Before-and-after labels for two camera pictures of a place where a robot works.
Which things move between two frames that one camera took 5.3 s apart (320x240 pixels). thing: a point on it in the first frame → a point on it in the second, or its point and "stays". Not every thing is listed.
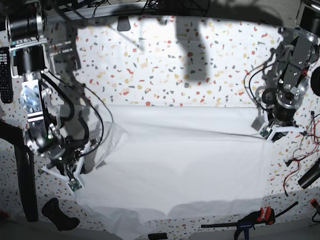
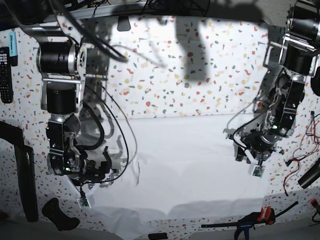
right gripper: (276, 131) → (257, 148)
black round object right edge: (315, 81) stays
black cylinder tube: (310, 176) stays
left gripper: (86, 166) → (103, 175)
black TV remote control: (6, 89) stays
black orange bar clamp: (268, 216) stays
